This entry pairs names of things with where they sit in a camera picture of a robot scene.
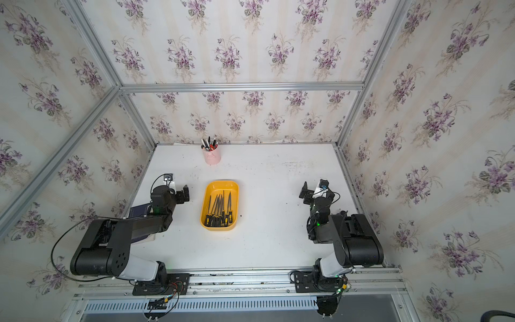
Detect yellow plastic storage tray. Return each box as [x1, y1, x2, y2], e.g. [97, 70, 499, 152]
[200, 181, 240, 232]

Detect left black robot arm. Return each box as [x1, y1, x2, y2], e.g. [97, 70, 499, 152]
[70, 185, 190, 286]

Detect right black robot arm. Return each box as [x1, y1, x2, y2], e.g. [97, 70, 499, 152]
[299, 179, 384, 278]

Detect dark blue notebook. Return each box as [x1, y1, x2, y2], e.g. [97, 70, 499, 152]
[128, 203, 155, 243]

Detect pink pen cup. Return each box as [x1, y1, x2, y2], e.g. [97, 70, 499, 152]
[203, 148, 221, 166]

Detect pens in cup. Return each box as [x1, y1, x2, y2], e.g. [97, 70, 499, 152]
[201, 137, 219, 152]

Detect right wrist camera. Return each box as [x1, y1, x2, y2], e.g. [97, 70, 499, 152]
[312, 179, 329, 199]

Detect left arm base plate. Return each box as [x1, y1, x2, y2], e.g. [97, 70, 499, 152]
[132, 273, 191, 296]

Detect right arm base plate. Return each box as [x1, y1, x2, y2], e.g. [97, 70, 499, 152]
[288, 270, 350, 294]

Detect aluminium mounting rail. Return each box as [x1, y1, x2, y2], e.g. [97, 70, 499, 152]
[72, 266, 408, 300]

